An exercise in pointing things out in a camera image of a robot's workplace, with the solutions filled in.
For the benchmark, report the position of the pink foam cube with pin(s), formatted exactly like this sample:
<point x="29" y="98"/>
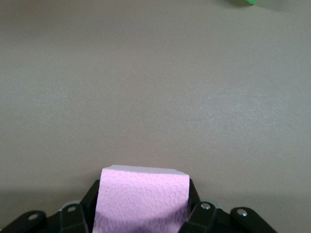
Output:
<point x="141" y="201"/>

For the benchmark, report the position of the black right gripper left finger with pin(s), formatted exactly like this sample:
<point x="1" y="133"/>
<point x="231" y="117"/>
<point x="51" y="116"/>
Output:
<point x="70" y="218"/>

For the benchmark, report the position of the green foam cube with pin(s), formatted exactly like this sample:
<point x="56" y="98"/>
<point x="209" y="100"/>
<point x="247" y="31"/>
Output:
<point x="243" y="1"/>

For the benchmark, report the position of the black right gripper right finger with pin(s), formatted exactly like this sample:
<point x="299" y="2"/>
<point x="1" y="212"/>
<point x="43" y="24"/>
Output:
<point x="204" y="218"/>

